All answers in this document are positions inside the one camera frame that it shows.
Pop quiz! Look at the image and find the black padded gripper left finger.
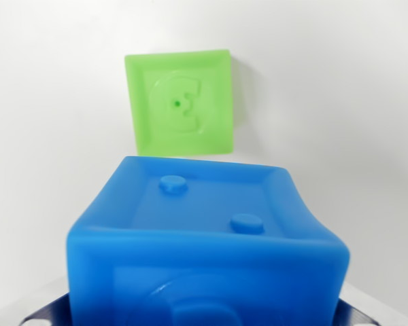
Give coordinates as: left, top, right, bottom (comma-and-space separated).
18, 292, 69, 326

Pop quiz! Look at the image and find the blue number cube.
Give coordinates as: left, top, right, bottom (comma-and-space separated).
65, 155, 351, 326

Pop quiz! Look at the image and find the black padded gripper right finger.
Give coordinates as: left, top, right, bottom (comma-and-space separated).
337, 295, 390, 326

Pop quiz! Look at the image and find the green number cube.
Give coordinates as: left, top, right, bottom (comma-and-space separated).
123, 49, 235, 158

